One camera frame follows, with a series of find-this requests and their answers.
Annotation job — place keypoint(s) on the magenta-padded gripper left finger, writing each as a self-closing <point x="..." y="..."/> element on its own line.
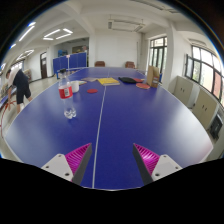
<point x="60" y="165"/>

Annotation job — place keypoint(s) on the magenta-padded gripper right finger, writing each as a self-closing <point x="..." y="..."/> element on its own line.
<point x="164" y="165"/>

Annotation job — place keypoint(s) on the clear red-labelled plastic bottle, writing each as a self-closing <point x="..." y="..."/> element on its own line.
<point x="66" y="92"/>

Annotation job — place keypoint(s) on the white cabinet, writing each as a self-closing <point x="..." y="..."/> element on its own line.
<point x="204" y="108"/>
<point x="182" y="90"/>

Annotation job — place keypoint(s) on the white mug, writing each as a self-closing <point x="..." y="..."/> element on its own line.
<point x="75" y="87"/>

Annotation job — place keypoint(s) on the flat round red coaster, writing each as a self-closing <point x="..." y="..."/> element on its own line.
<point x="92" y="91"/>

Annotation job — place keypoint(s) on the red table tennis paddle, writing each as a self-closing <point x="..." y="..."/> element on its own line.
<point x="138" y="80"/>
<point x="143" y="86"/>

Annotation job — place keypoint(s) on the brown cardboard box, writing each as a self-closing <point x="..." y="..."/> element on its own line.
<point x="153" y="76"/>

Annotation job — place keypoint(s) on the person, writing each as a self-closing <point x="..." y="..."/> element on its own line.
<point x="20" y="85"/>

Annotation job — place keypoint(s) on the purple-brown book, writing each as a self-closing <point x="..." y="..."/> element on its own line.
<point x="89" y="79"/>

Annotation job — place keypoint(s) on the black pouch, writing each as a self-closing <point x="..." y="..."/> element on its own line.
<point x="126" y="80"/>

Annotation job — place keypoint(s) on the shelf unit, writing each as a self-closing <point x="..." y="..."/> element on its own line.
<point x="27" y="75"/>

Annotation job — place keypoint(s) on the yellow book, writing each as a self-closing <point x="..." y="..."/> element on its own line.
<point x="108" y="81"/>

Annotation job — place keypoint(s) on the dark brown door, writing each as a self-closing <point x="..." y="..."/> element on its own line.
<point x="43" y="66"/>

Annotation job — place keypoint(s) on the dark-framed window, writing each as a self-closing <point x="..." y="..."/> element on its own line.
<point x="206" y="71"/>
<point x="158" y="53"/>

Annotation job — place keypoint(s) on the folded blue tables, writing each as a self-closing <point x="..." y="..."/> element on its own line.
<point x="71" y="61"/>

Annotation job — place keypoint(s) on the brown chair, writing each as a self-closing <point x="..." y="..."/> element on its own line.
<point x="130" y="65"/>
<point x="99" y="64"/>

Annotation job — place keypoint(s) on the ceiling lights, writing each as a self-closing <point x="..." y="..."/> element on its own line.
<point x="52" y="33"/>

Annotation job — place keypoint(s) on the white ceiling air conditioner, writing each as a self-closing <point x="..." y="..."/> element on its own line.
<point x="125" y="26"/>

